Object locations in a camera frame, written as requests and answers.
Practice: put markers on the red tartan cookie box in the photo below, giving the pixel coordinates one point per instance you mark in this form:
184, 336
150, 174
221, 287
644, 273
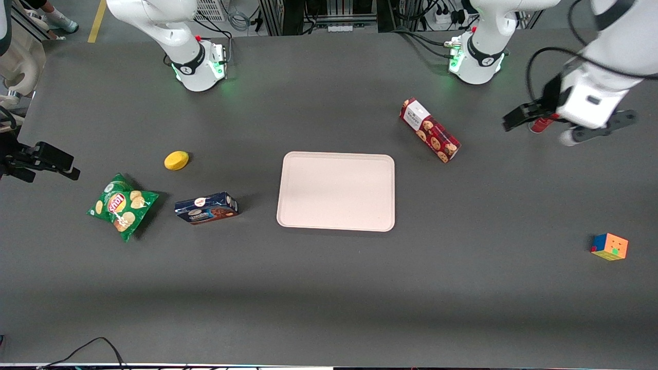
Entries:
431, 131

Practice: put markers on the dark blue cookie box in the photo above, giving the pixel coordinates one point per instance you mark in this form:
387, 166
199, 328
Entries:
205, 208

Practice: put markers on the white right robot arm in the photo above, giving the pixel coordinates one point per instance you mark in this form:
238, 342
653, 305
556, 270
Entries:
190, 56

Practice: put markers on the white power strip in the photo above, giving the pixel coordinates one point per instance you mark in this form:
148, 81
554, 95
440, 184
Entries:
443, 19

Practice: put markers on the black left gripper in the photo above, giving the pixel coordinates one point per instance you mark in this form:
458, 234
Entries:
549, 96

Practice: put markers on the black metal rack frame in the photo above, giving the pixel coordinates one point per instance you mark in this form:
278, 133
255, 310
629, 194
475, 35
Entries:
318, 15

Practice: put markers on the cream plastic tray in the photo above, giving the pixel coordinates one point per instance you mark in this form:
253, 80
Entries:
336, 191

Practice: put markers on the small red object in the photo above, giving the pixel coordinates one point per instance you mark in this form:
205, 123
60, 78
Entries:
541, 125

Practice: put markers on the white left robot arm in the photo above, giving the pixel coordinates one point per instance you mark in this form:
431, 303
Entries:
617, 41

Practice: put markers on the white mesh basket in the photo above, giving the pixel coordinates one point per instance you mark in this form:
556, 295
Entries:
209, 9

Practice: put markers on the green chips bag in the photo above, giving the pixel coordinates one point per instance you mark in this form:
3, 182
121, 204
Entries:
122, 205

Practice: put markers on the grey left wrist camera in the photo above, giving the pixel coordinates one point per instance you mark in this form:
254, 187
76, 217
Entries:
601, 128

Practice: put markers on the white sneaker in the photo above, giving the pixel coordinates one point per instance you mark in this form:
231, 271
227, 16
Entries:
60, 20

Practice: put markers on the colourful puzzle cube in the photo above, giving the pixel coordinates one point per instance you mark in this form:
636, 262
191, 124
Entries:
609, 246

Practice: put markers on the yellow lemon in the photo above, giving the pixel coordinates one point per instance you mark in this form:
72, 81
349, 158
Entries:
176, 160

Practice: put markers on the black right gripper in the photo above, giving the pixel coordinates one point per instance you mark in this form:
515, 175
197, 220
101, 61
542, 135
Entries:
20, 155

